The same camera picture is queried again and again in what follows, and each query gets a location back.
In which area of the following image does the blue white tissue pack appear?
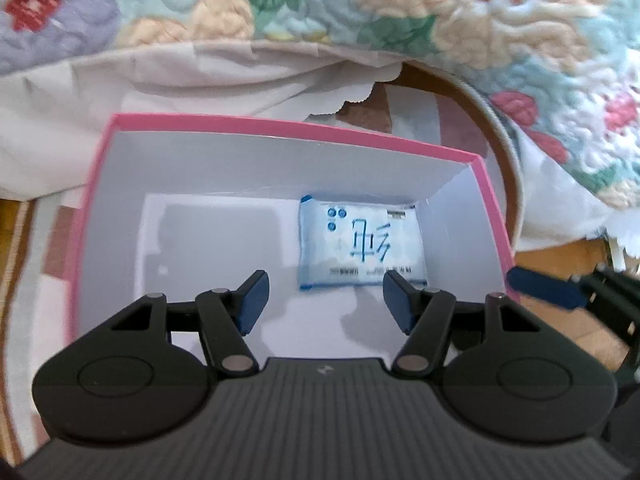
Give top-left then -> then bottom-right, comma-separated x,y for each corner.
298,195 -> 427,289

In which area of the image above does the checkered round rug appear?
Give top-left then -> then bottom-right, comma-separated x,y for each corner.
1,64 -> 523,464

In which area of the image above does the floral quilted bedspread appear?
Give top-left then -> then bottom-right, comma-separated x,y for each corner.
1,0 -> 639,209

